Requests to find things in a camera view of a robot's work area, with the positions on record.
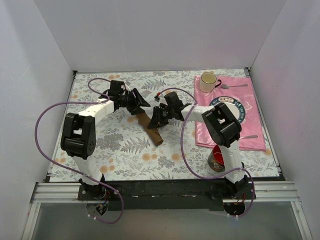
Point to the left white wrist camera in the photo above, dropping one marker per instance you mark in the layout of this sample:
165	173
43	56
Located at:
126	88

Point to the brown cloth napkin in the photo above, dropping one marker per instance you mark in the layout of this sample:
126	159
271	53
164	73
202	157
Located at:
154	135

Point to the red interior dark mug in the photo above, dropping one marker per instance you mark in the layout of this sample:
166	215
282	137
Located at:
215	160

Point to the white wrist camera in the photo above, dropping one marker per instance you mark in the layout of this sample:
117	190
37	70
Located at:
160	98
126	88

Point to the silver spoon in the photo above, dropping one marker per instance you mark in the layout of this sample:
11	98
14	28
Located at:
225	86

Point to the silver fork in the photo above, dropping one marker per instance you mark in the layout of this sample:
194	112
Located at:
249	137

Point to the pink satin cloth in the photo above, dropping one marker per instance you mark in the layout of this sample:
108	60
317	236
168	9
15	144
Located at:
252	123

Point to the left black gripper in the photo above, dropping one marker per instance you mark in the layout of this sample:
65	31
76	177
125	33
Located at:
133	101

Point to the white plate dark rim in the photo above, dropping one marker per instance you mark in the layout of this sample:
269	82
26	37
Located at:
234	105

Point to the cream enamel mug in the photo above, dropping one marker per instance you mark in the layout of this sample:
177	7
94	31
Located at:
208	82

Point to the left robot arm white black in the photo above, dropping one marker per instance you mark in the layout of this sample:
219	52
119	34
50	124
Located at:
78	138

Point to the black base bar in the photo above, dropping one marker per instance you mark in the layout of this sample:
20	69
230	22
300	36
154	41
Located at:
166	194

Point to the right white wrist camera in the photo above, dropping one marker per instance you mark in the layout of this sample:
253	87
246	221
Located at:
160	98

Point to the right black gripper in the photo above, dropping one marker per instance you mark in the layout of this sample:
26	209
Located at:
160	114

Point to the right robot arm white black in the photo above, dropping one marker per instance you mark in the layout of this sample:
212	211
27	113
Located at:
223	128

